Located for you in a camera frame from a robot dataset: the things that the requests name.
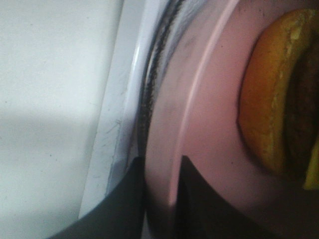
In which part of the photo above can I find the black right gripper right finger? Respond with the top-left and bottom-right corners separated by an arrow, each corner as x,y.
174,155 -> 319,239

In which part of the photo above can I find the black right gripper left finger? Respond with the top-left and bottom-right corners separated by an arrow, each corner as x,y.
51,157 -> 145,239

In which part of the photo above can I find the pink round plate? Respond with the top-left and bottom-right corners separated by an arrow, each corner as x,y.
145,0 -> 319,239

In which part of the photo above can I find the burger with lettuce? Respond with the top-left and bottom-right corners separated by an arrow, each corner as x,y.
238,8 -> 319,190

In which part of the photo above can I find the white microwave oven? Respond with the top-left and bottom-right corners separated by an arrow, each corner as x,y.
79,0 -> 169,218

